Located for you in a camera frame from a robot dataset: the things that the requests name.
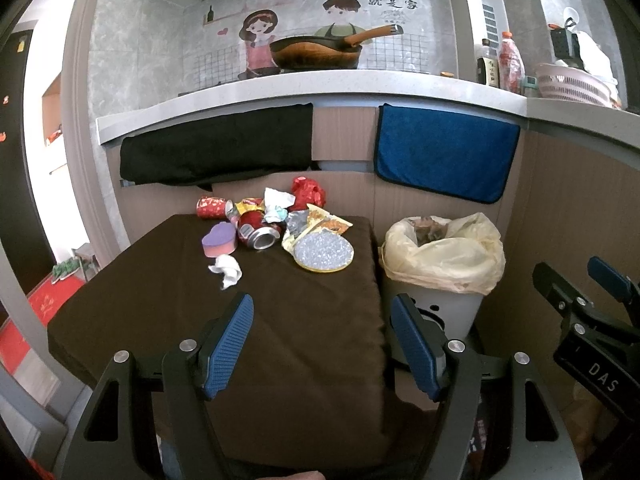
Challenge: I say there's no white tissue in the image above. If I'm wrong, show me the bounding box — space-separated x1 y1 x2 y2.
208 255 243 290

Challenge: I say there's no purple pink heart sponge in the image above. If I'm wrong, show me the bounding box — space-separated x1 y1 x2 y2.
201 222 236 259

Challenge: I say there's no red soda can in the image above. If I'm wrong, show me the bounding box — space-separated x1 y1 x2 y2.
238 209 281 250

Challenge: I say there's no red paper cup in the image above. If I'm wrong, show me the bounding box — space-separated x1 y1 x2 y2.
195 196 235 220

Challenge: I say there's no round silver scouring pad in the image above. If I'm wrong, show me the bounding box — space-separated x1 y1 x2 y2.
293 230 355 273

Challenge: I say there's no noodle snack wrapper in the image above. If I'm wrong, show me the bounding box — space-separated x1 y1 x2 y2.
281 204 352 254

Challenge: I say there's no white paper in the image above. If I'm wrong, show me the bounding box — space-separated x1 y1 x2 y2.
264 188 296 223

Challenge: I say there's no red plastic bag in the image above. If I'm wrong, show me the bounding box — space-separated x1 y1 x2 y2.
288 176 326 211

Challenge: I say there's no yellow chips bag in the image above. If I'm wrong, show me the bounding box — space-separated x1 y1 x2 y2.
235 197 265 216

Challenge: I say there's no white trash bin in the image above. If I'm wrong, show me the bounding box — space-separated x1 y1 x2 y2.
381 278 484 366

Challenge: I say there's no blue hanging towel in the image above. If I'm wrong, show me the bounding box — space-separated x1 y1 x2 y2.
373 104 521 205

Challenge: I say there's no red floor mat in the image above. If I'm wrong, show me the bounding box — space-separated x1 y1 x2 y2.
1 274 85 375

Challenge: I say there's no black hanging cloth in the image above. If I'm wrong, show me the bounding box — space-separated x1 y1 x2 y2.
119 104 314 191

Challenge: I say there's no pink dish basket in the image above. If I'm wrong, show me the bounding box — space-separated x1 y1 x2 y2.
535 63 611 107

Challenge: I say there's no red-capped plastic bottle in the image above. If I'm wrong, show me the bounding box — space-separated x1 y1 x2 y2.
498 32 525 94

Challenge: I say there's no dark sauce bottle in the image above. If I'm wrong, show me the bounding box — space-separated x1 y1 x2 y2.
476 38 500 88

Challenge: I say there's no black wok with handle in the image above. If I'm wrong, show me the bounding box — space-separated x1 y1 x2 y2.
269 24 404 72

